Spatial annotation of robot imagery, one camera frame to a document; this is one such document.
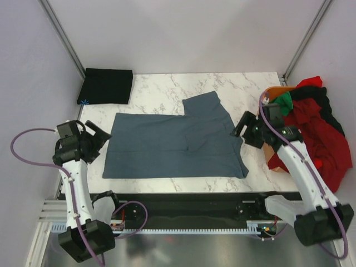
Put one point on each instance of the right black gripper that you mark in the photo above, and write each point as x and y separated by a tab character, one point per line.
248	119

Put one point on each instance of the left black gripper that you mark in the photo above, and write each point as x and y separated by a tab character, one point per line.
99	138

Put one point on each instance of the aluminium frame extrusion base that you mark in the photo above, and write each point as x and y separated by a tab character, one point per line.
53	211

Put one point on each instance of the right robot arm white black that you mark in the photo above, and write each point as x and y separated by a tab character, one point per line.
320	217

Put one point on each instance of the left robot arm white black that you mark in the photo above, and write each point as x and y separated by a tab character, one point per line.
88	231

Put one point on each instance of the black t shirt in basket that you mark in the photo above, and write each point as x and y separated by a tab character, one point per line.
317	99

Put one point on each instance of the white slotted cable duct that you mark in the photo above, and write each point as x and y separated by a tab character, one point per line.
252	228

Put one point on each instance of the blue-grey t shirt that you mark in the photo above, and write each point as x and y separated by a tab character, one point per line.
198	143

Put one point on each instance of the left aluminium frame post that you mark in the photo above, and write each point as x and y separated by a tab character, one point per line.
55	22

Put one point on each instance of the aluminium frame post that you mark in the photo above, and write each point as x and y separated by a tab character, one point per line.
320	14
55	22

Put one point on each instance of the right aluminium frame post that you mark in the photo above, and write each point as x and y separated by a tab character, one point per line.
320	14

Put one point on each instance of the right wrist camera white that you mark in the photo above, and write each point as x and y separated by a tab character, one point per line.
265	99

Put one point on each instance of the green t shirt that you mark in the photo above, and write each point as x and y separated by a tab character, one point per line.
285	102

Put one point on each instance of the red t shirt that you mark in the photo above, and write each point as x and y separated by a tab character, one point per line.
327	148

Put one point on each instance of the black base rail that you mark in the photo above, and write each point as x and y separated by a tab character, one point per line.
212	210

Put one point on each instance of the folded black t shirt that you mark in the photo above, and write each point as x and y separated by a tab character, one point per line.
106	86

